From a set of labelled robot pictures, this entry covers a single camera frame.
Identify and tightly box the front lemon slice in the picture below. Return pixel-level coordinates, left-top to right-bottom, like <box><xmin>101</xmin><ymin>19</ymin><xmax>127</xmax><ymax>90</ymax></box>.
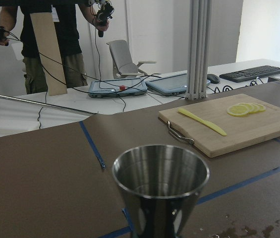
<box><xmin>226</xmin><ymin>104</ymin><xmax>249</xmax><ymax>117</ymax></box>

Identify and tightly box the green handled reach tool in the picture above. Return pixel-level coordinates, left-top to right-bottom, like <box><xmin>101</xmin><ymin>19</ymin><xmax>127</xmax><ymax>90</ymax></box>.
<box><xmin>0</xmin><ymin>95</ymin><xmax>96</xmax><ymax>116</ymax></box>

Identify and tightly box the steel jigger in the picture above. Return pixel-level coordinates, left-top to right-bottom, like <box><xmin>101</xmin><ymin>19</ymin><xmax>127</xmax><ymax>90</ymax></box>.
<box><xmin>112</xmin><ymin>144</ymin><xmax>210</xmax><ymax>238</ymax></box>

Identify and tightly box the blue teach pendant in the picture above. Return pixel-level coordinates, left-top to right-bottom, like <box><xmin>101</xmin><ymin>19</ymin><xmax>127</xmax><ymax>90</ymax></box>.
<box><xmin>88</xmin><ymin>77</ymin><xmax>148</xmax><ymax>98</ymax></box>
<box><xmin>145</xmin><ymin>72</ymin><xmax>211</xmax><ymax>97</ymax></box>

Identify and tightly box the lemon slice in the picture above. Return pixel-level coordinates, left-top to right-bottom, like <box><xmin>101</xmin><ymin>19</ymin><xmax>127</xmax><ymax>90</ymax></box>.
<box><xmin>255</xmin><ymin>103</ymin><xmax>266</xmax><ymax>112</ymax></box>
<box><xmin>239</xmin><ymin>103</ymin><xmax>254</xmax><ymax>114</ymax></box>
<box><xmin>249</xmin><ymin>103</ymin><xmax>260</xmax><ymax>114</ymax></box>
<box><xmin>226</xmin><ymin>104</ymin><xmax>249</xmax><ymax>117</ymax></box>

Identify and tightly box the person in black shirt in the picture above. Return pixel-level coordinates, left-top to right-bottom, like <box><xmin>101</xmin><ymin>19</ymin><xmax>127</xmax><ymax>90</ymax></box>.
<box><xmin>0</xmin><ymin>0</ymin><xmax>110</xmax><ymax>95</ymax></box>

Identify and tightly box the bamboo cutting board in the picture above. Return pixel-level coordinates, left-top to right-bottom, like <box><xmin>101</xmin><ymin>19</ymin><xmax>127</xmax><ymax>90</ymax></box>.
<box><xmin>159</xmin><ymin>94</ymin><xmax>280</xmax><ymax>158</ymax></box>

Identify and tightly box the rear lemon slice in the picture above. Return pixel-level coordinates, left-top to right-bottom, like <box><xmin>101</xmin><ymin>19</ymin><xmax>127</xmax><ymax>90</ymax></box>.
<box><xmin>255</xmin><ymin>103</ymin><xmax>266</xmax><ymax>112</ymax></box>

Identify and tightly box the black keyboard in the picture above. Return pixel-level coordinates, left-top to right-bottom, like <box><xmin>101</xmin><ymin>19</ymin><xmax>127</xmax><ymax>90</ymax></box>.
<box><xmin>219</xmin><ymin>65</ymin><xmax>280</xmax><ymax>83</ymax></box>

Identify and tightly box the aluminium frame post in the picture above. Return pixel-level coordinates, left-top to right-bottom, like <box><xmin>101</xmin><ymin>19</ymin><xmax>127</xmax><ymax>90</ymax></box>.
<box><xmin>186</xmin><ymin>0</ymin><xmax>213</xmax><ymax>101</ymax></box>

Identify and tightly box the black computer mouse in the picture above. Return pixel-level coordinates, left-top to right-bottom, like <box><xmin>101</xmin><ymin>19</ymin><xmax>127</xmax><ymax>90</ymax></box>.
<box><xmin>207</xmin><ymin>73</ymin><xmax>221</xmax><ymax>84</ymax></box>

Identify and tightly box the grey office chair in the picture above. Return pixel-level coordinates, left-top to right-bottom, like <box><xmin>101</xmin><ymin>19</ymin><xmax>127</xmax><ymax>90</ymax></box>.
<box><xmin>107</xmin><ymin>40</ymin><xmax>156</xmax><ymax>79</ymax></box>

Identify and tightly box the yellow plastic knife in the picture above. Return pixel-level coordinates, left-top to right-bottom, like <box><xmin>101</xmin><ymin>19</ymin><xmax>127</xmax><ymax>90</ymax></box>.
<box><xmin>177</xmin><ymin>108</ymin><xmax>227</xmax><ymax>136</ymax></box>

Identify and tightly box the wooden plank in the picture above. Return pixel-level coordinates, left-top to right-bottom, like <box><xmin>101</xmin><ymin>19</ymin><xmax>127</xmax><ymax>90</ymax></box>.
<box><xmin>30</xmin><ymin>12</ymin><xmax>67</xmax><ymax>96</ymax></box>

